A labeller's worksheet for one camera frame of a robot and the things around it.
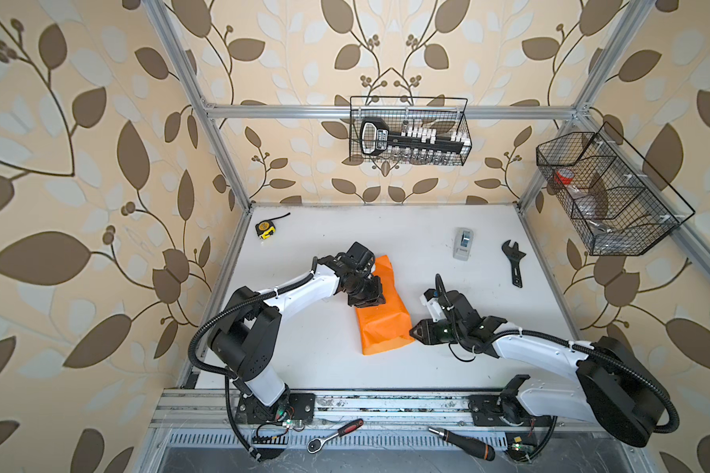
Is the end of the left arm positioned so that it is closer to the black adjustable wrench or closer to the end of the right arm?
the end of the right arm

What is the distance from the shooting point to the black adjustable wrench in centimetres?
101

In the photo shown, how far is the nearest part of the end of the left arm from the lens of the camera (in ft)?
2.14

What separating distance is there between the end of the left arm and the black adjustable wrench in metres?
0.50
